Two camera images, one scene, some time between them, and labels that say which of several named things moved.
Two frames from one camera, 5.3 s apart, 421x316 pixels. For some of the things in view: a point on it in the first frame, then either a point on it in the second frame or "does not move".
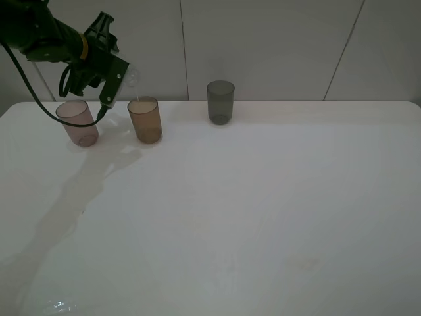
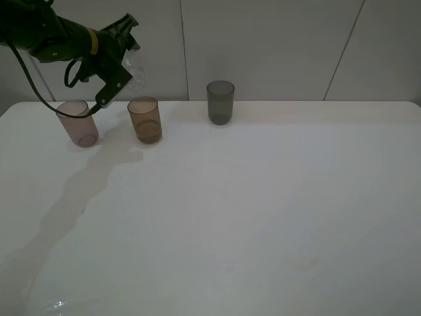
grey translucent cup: [220, 99] does not move
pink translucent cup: [77, 112] does not move
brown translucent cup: [145, 115] does not move
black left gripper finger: [99, 30] → [121, 27]
